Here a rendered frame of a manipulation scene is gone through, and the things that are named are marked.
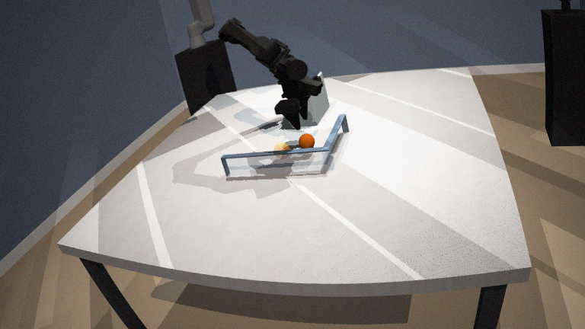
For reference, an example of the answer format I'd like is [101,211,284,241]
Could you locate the clear low l-shaped wall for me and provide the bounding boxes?
[222,117,350,177]

